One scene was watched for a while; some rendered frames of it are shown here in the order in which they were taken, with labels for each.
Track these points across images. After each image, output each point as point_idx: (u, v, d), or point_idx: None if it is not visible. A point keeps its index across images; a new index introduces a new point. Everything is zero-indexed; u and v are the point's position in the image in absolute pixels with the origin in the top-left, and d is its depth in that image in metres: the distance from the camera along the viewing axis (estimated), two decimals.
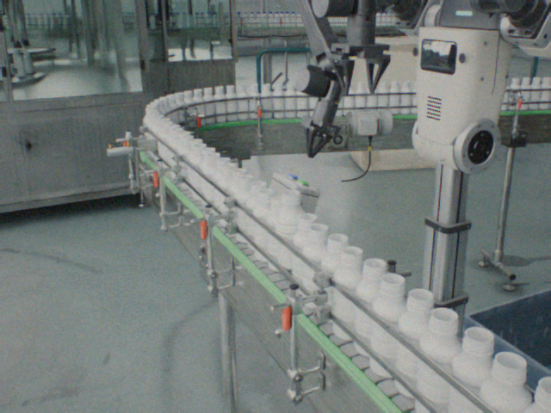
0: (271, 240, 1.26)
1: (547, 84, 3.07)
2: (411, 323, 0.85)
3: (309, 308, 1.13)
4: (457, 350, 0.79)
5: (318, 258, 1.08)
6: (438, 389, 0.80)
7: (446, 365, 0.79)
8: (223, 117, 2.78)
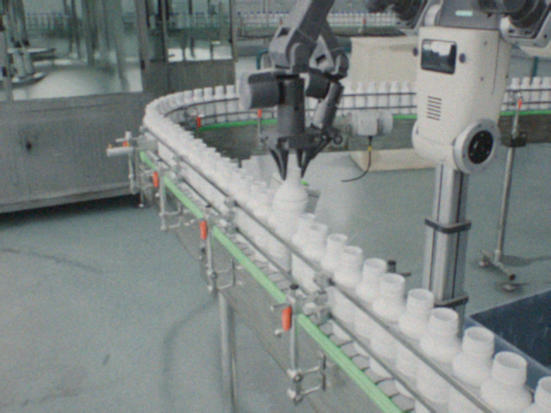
0: (273, 241, 1.26)
1: (547, 84, 3.07)
2: (411, 323, 0.85)
3: (309, 308, 1.13)
4: (457, 350, 0.79)
5: (318, 257, 1.09)
6: (438, 389, 0.80)
7: (446, 365, 0.79)
8: (223, 117, 2.78)
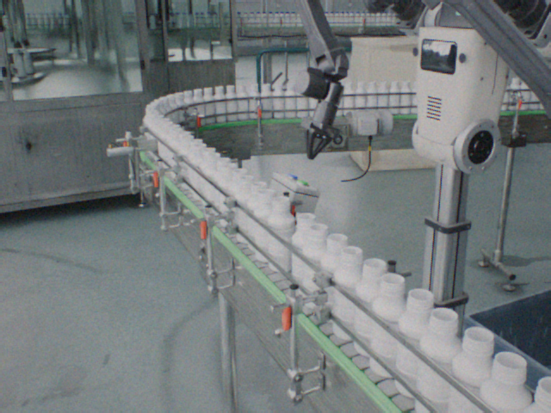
0: (273, 241, 1.26)
1: None
2: (411, 323, 0.85)
3: (309, 308, 1.13)
4: (457, 350, 0.79)
5: (318, 257, 1.09)
6: (438, 389, 0.80)
7: (446, 365, 0.79)
8: (223, 117, 2.78)
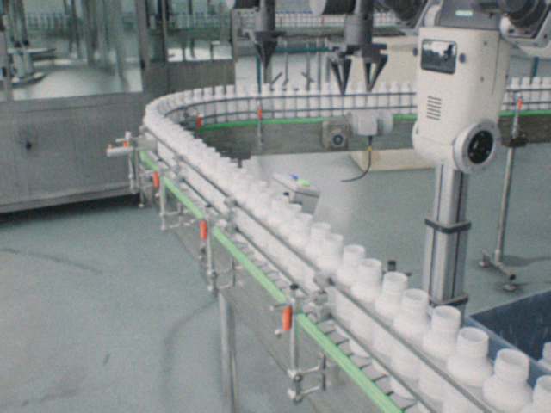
0: (273, 241, 1.26)
1: (547, 84, 3.07)
2: (386, 305, 0.90)
3: None
4: (428, 328, 0.84)
5: (303, 245, 1.14)
6: (411, 365, 0.86)
7: (417, 342, 0.84)
8: (223, 117, 2.78)
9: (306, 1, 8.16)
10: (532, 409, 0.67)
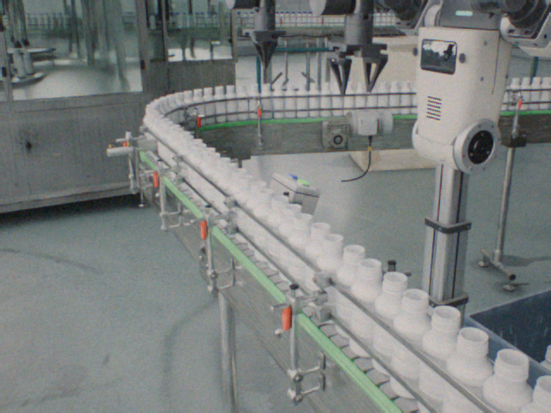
0: (273, 241, 1.26)
1: (547, 84, 3.07)
2: (386, 305, 0.90)
3: None
4: (428, 328, 0.84)
5: (303, 245, 1.14)
6: (411, 365, 0.86)
7: (417, 342, 0.84)
8: (223, 117, 2.78)
9: (306, 1, 8.16)
10: (532, 409, 0.67)
